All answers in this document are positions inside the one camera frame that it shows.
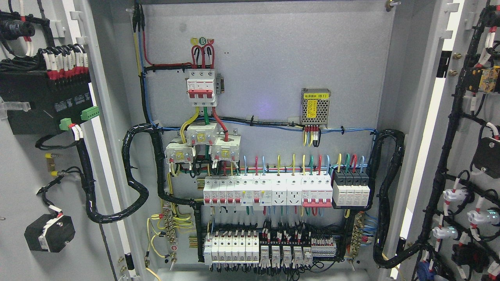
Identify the grey cabinet door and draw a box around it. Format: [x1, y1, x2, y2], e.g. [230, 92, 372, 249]
[0, 0, 132, 281]
[398, 0, 499, 281]

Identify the white current transformer right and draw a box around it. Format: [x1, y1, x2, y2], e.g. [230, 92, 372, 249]
[211, 135, 241, 162]

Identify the white current transformer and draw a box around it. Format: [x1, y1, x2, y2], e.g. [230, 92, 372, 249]
[211, 135, 241, 162]
[164, 138, 195, 164]
[186, 122, 219, 145]

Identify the white current transformer top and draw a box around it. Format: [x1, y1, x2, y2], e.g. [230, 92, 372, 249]
[186, 122, 219, 145]

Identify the red white main breaker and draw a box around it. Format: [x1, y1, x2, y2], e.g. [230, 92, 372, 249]
[186, 69, 224, 107]

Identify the metal mesh power supply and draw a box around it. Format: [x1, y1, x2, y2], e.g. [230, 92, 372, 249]
[300, 88, 331, 127]

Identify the white current transformer left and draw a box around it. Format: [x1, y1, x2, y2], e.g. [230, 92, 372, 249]
[164, 138, 195, 164]

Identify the white socket breaker row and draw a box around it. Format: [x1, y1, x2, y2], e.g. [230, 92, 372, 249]
[202, 172, 333, 210]

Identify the relay terminal row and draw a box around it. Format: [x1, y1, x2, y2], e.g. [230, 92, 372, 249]
[203, 221, 337, 274]

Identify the black white surge protector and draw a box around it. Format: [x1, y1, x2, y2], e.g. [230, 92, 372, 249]
[332, 169, 370, 209]

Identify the brass ground bar left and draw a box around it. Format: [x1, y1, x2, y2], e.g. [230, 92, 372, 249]
[162, 205, 177, 270]

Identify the brass ground bar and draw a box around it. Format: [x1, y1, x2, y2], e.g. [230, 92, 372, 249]
[350, 212, 364, 259]
[162, 205, 177, 270]

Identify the brass ground bar right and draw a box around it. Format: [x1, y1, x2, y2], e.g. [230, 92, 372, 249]
[350, 212, 364, 259]

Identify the black digital power meter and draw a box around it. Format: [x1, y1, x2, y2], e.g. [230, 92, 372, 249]
[0, 71, 93, 135]

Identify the black cable conduit left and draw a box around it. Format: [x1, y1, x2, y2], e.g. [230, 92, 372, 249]
[74, 123, 204, 224]

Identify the black cable conduit loop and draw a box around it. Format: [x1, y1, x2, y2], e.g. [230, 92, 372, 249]
[368, 129, 405, 269]

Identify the white rotary selector switch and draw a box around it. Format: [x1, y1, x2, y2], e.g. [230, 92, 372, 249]
[24, 214, 75, 253]

